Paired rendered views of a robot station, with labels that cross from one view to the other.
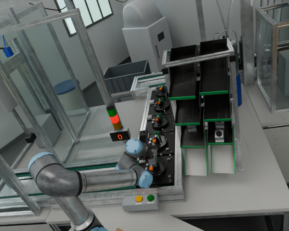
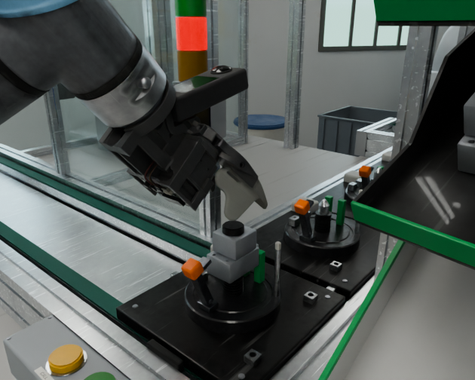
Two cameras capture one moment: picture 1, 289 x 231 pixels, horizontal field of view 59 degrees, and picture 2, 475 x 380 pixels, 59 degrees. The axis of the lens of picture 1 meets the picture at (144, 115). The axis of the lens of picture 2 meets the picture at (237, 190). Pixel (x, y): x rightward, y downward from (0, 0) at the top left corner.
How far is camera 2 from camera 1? 112 cm
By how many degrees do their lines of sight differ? 24
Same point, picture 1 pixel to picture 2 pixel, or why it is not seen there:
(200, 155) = (462, 348)
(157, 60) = not seen: hidden behind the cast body
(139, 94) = (375, 148)
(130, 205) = (20, 360)
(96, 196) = (4, 266)
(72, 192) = not seen: outside the picture
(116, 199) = (38, 315)
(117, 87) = (344, 144)
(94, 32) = (368, 63)
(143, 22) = not seen: outside the picture
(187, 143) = (409, 213)
